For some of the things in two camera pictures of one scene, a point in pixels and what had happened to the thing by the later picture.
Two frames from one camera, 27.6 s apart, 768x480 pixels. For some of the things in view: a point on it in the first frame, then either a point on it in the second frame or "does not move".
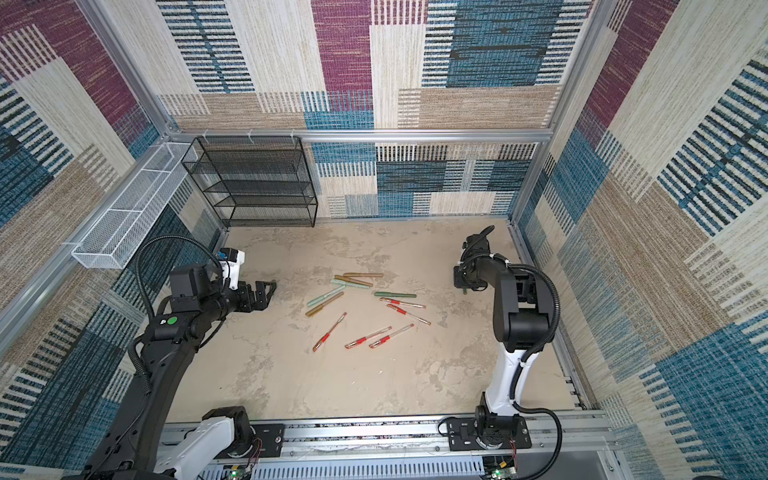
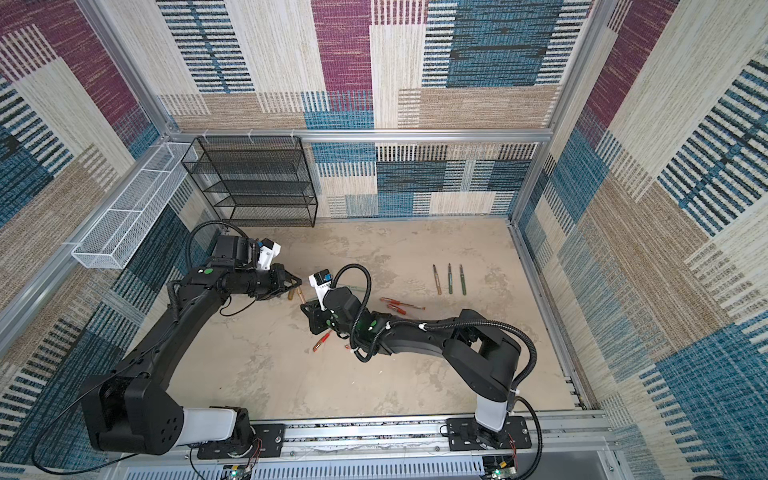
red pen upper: (410, 305) does not move
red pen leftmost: (326, 335) does not move
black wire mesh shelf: (255, 180) does not move
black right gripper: (460, 283) -> (316, 317)
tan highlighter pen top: (363, 274) -> (438, 280)
